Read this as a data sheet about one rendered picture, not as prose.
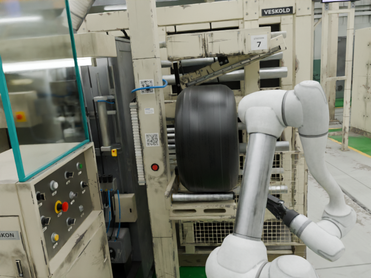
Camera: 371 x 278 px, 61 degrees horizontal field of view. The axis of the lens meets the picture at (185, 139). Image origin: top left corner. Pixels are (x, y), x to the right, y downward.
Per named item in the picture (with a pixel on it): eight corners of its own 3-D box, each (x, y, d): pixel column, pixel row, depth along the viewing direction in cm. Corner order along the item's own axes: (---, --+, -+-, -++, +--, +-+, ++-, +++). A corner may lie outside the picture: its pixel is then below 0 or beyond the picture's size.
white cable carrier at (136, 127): (138, 185, 182) (129, 102, 171) (141, 181, 187) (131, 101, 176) (146, 185, 181) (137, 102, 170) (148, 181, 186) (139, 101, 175)
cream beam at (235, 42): (167, 60, 187) (164, 35, 184) (173, 60, 212) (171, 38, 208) (271, 53, 180) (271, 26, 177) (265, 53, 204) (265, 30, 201)
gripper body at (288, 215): (290, 221, 131) (272, 207, 137) (287, 231, 137) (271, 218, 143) (301, 210, 134) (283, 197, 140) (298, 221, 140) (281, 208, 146)
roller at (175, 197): (170, 191, 176) (171, 198, 177) (169, 196, 172) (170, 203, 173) (234, 190, 172) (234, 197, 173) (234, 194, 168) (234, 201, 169)
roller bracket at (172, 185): (165, 210, 170) (164, 193, 168) (175, 182, 209) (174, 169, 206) (171, 210, 170) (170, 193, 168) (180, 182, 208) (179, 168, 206)
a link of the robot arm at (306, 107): (334, 125, 114) (296, 123, 123) (332, 75, 108) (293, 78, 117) (323, 138, 105) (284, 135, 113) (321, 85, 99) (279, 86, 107)
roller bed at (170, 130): (159, 170, 219) (155, 129, 212) (163, 164, 234) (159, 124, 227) (187, 169, 217) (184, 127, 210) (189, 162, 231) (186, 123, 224)
